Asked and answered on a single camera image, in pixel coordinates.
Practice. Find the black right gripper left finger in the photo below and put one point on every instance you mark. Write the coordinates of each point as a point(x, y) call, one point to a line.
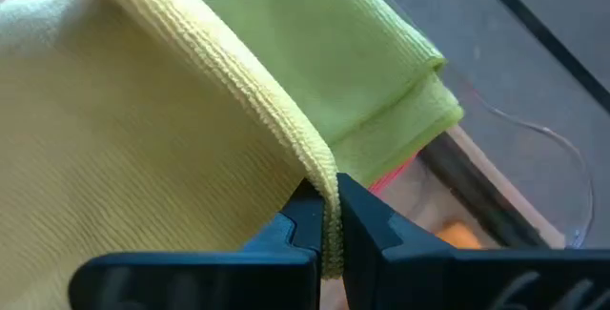
point(214, 281)

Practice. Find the orange microfiber towel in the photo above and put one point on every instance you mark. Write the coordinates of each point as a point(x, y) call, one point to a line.
point(460, 234)

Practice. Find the clear plastic bin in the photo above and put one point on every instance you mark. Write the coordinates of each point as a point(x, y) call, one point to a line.
point(524, 167)

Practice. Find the pink microfiber towel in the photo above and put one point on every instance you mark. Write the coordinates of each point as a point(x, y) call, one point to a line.
point(393, 174)

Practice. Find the yellow microfiber towel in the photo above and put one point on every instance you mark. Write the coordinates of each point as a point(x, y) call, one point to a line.
point(119, 133)

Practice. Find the lime green microfiber towel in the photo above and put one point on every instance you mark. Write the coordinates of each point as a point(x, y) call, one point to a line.
point(343, 52)

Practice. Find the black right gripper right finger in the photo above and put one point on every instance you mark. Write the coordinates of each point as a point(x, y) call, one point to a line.
point(453, 281)

